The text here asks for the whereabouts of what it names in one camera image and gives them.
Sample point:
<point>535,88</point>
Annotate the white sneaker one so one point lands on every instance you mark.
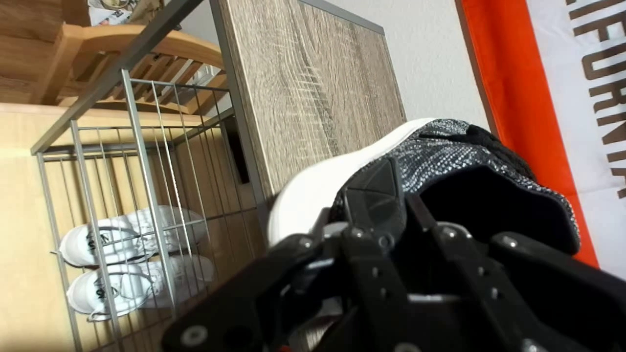
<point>138,234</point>
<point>134,285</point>

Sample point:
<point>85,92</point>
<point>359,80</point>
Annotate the California Republic flag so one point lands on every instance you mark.
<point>552,76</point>

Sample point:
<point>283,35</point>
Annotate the grey metal shoe rack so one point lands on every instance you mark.
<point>306,78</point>

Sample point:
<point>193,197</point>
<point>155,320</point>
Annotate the white sneaker upper one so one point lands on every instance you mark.
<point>138,234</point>

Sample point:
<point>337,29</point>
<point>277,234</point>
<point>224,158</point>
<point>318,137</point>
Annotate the wooden chair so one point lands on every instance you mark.
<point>169,66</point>

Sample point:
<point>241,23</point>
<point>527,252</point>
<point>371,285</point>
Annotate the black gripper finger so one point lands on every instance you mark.
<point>374,203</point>

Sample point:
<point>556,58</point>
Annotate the black knit shoe white sole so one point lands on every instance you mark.
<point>463,172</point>

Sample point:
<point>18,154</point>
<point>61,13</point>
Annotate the white sneaker lower one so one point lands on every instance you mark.
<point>134,285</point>

